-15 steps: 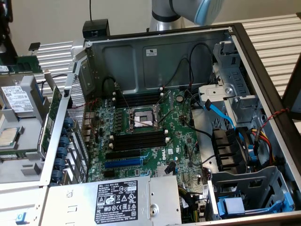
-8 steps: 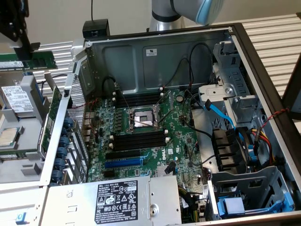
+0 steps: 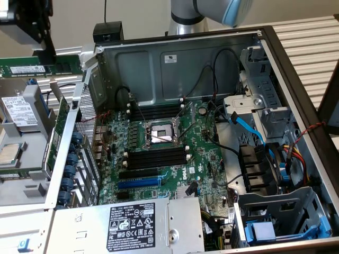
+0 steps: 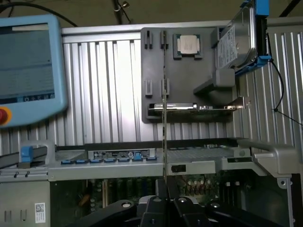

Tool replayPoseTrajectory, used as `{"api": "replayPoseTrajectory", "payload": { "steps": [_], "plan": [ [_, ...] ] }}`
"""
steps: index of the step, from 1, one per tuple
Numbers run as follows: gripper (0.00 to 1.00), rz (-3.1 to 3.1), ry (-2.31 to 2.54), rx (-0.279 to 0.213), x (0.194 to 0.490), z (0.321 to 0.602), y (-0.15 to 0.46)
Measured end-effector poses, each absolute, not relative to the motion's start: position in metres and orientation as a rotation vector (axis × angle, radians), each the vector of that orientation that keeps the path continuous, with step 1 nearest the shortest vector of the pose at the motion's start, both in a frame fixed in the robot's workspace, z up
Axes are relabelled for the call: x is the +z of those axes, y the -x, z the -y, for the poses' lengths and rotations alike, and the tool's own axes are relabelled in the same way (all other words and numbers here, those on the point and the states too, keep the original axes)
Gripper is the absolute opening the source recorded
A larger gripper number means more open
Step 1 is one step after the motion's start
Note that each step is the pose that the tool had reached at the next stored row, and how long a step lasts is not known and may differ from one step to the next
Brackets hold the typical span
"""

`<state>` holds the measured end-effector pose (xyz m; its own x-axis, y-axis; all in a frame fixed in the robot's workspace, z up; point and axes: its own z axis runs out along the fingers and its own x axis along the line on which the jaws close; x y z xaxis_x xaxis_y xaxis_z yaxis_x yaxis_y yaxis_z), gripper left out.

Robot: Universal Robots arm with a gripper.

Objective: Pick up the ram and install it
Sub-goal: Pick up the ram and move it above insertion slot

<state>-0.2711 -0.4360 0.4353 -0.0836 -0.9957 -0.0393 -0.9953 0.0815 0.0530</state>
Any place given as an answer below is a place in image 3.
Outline blue expansion slot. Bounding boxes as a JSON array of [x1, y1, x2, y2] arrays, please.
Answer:
[[117, 177, 162, 190]]

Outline silver power supply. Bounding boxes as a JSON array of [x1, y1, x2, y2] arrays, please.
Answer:
[[46, 197, 206, 254]]

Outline long black expansion slot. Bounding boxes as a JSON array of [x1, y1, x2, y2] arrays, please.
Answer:
[[118, 168, 160, 180]]

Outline silver hard disk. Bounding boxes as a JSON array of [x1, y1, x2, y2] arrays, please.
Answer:
[[0, 78, 39, 131]]

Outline thin black looped wire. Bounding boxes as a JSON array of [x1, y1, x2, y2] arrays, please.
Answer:
[[212, 48, 243, 102]]

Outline thin metal locking lever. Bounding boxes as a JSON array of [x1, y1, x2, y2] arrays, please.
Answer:
[[177, 124, 200, 140], [145, 131, 176, 144]]

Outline silver CPU socket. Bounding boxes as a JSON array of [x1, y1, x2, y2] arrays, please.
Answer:
[[142, 116, 184, 151]]

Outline blue disk carrier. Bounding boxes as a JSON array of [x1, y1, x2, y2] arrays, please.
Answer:
[[245, 216, 332, 246]]

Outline red black twisted wire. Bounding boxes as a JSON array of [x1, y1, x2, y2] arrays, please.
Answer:
[[290, 121, 327, 149], [79, 110, 112, 124]]

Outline green graphics card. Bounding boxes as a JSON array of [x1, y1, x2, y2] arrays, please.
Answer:
[[42, 77, 71, 178]]

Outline green Dell motherboard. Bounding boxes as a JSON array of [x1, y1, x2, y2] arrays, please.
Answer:
[[94, 99, 239, 210]]

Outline thin black table wire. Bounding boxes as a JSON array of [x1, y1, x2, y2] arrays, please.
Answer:
[[46, 83, 77, 105]]

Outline silver CPU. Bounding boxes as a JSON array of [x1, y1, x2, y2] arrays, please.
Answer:
[[0, 143, 23, 167]]

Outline blue flat disk wire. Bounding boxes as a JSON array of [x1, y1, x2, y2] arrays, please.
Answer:
[[230, 111, 279, 170]]

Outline grey parts rack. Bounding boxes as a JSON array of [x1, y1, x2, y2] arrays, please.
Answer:
[[0, 84, 58, 210]]

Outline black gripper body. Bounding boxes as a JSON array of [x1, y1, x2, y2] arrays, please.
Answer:
[[7, 0, 53, 44]]

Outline metal port stack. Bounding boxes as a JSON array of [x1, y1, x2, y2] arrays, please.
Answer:
[[92, 125, 110, 162]]

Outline black rating label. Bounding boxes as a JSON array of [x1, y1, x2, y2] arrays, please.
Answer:
[[106, 203, 157, 252]]

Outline silver bay bracket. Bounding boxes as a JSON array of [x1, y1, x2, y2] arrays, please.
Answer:
[[224, 95, 265, 123]]

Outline green RAM stick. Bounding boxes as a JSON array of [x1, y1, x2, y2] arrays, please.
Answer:
[[0, 55, 83, 78], [0, 169, 44, 180]]

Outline black RAM slot white latches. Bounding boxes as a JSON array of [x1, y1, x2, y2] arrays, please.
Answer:
[[126, 97, 185, 109], [123, 145, 190, 159], [126, 104, 185, 116], [122, 154, 192, 168]]

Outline black yellow supply wires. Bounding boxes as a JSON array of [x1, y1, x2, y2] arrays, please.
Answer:
[[200, 208, 233, 251]]

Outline blue case latch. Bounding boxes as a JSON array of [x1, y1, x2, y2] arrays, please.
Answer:
[[17, 238, 31, 252]]

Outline thick black wire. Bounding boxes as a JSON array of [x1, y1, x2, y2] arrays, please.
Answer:
[[206, 100, 240, 157]]

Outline tall silver disk bay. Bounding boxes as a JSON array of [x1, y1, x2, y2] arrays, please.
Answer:
[[222, 44, 295, 141]]

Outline metal socket cover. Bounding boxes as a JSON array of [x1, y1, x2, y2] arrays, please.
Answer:
[[173, 101, 197, 126]]

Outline silver chipset heatsink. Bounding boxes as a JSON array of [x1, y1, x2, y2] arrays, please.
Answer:
[[174, 185, 198, 199]]

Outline grey disk bay cage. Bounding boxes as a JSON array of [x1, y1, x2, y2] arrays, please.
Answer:
[[233, 186, 333, 248]]

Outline open silver PC case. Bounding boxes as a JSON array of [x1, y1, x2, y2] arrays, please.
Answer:
[[0, 25, 339, 254]]

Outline black box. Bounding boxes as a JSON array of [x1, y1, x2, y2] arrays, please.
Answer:
[[92, 22, 125, 45]]

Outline yellow red wire bundle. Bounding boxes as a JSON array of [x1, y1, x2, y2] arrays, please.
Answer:
[[282, 144, 313, 186]]

